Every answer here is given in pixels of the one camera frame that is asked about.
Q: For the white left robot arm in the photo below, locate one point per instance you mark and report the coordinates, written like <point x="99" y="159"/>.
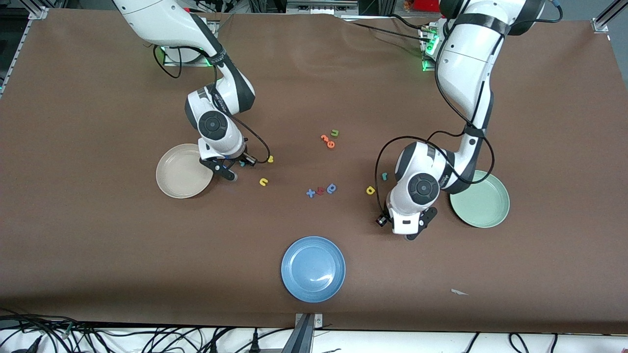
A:
<point x="466" y="59"/>

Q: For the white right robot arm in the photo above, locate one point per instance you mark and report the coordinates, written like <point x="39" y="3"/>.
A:
<point x="162" y="19"/>

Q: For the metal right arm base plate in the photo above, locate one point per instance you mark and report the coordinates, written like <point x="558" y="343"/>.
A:
<point x="189" y="63"/>

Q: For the beige round plate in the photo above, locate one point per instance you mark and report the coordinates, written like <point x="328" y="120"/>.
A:
<point x="179" y="174"/>

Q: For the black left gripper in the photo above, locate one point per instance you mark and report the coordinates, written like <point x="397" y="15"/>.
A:
<point x="383" y="219"/>

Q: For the blue round plate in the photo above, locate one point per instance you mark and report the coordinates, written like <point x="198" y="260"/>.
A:
<point x="313" y="269"/>

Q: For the white paper scrap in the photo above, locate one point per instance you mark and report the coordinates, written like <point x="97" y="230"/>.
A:
<point x="457" y="292"/>

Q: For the red box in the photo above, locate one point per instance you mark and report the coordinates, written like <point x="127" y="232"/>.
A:
<point x="427" y="5"/>

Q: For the green round plate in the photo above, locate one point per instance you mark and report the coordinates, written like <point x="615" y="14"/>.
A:
<point x="483" y="201"/>

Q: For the grey metal equipment box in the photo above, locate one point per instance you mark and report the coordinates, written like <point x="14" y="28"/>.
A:
<point x="321" y="6"/>

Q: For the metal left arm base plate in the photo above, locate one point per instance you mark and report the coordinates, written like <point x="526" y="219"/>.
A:
<point x="427" y="66"/>

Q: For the grey metal camera mount bracket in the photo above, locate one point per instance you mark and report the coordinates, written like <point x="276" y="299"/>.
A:
<point x="305" y="333"/>

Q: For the brown table cover sheet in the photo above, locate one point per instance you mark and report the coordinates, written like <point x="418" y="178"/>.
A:
<point x="147" y="245"/>

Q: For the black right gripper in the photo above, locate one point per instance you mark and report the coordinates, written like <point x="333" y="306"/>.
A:
<point x="242" y="157"/>

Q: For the aluminium frame profile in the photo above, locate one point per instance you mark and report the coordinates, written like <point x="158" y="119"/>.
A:
<point x="602" y="22"/>
<point x="37" y="12"/>

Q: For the blue foam letter a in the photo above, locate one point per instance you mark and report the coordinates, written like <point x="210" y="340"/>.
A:
<point x="331" y="189"/>

